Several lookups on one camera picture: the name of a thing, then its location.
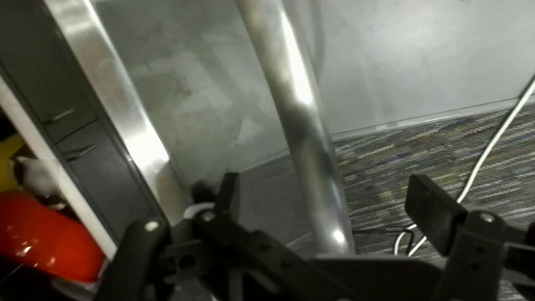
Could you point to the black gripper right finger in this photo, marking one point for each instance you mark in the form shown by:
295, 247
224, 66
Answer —
478, 250

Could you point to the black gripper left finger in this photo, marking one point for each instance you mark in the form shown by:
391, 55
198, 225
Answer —
222, 255

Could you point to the stainless steel dishwasher door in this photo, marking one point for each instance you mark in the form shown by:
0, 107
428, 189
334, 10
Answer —
193, 83

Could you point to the red bowl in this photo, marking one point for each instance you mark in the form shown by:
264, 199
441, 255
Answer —
43, 239

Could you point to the yellow cup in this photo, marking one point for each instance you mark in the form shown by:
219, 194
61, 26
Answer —
8, 160

